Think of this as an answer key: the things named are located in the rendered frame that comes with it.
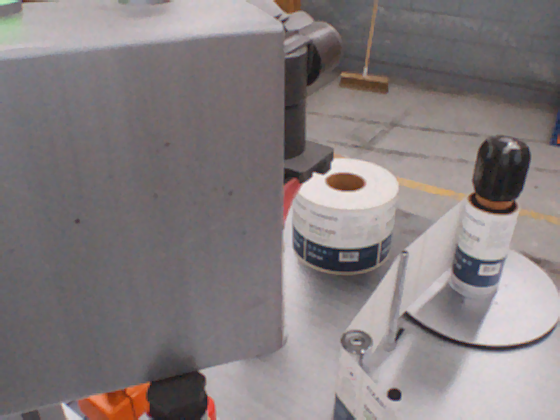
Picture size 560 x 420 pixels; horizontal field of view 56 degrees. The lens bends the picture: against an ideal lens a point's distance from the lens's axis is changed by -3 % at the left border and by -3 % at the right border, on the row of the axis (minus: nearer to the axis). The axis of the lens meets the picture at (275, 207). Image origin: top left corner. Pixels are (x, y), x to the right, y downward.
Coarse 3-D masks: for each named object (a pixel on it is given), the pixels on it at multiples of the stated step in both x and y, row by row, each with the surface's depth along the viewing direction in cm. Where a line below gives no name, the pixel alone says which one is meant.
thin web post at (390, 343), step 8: (400, 256) 77; (408, 256) 77; (400, 264) 78; (400, 272) 78; (400, 280) 79; (400, 288) 80; (400, 296) 81; (392, 304) 82; (400, 304) 82; (392, 312) 83; (392, 320) 83; (392, 328) 84; (392, 336) 85; (384, 344) 87; (392, 344) 86
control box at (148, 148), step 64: (64, 0) 27; (192, 0) 26; (0, 64) 19; (64, 64) 20; (128, 64) 21; (192, 64) 22; (256, 64) 23; (0, 128) 20; (64, 128) 21; (128, 128) 22; (192, 128) 23; (256, 128) 24; (0, 192) 22; (64, 192) 23; (128, 192) 24; (192, 192) 25; (256, 192) 26; (0, 256) 23; (64, 256) 24; (128, 256) 25; (192, 256) 26; (256, 256) 28; (0, 320) 25; (64, 320) 26; (128, 320) 27; (192, 320) 28; (256, 320) 30; (0, 384) 26; (64, 384) 28; (128, 384) 29
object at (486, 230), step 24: (504, 144) 82; (480, 168) 85; (504, 168) 82; (528, 168) 84; (480, 192) 86; (504, 192) 84; (480, 216) 87; (504, 216) 86; (480, 240) 89; (504, 240) 88; (456, 264) 95; (480, 264) 91; (504, 264) 92; (456, 288) 96; (480, 288) 93
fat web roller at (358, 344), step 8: (344, 336) 63; (352, 336) 63; (360, 336) 63; (368, 336) 63; (344, 344) 62; (352, 344) 62; (360, 344) 62; (368, 344) 62; (352, 352) 61; (360, 352) 61; (368, 352) 62; (360, 360) 62; (368, 360) 63; (368, 368) 64
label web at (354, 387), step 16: (384, 288) 75; (368, 304) 70; (384, 304) 78; (368, 320) 72; (384, 320) 81; (352, 368) 61; (336, 384) 66; (352, 384) 62; (368, 384) 59; (336, 400) 67; (352, 400) 63; (368, 400) 60; (384, 400) 57; (400, 400) 56; (336, 416) 68; (352, 416) 64; (368, 416) 61; (384, 416) 57; (400, 416) 54
